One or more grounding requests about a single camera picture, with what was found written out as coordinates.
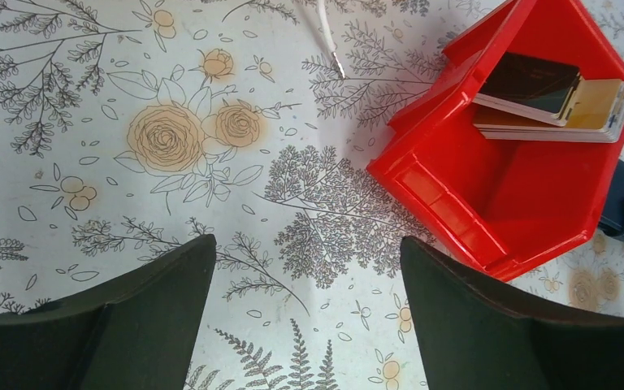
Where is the gold card stack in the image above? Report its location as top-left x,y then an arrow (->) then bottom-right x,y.
472,79 -> 624,143

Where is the black card stack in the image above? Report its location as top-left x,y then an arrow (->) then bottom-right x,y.
473,52 -> 584,126

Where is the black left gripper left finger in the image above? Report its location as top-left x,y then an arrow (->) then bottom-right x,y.
0,234 -> 216,389

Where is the red plastic bin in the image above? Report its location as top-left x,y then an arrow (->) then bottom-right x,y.
367,0 -> 624,282

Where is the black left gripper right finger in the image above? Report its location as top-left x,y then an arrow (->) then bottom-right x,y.
400,236 -> 624,389

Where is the white drawstring cord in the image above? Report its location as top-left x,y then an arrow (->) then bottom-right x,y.
316,0 -> 346,80

